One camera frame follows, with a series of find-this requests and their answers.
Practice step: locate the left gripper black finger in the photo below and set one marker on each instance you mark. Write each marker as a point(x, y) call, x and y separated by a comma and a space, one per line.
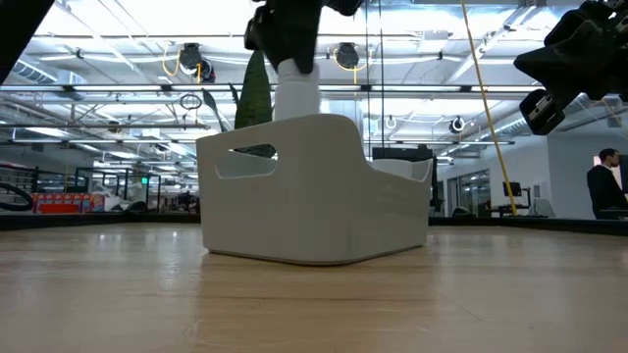
point(297, 34)

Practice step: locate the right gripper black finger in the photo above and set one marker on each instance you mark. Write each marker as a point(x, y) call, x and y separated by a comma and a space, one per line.
point(549, 51)

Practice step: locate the white pill bottle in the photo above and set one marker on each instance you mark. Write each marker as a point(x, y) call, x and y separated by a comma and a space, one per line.
point(297, 93)

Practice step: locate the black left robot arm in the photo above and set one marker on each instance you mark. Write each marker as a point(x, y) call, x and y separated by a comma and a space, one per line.
point(19, 29)

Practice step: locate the grey plastic basket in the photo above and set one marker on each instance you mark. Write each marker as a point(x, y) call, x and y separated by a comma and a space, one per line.
point(319, 196)

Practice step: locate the green artificial plant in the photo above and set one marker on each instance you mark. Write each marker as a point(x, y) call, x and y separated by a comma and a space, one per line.
point(255, 98)

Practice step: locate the person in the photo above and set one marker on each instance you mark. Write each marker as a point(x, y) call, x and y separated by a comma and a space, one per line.
point(606, 188)

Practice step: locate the red colourful box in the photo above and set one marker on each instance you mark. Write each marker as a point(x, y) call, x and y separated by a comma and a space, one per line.
point(68, 203)

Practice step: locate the black metal table frame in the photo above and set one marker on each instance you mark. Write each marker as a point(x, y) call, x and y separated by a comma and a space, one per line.
point(539, 224)

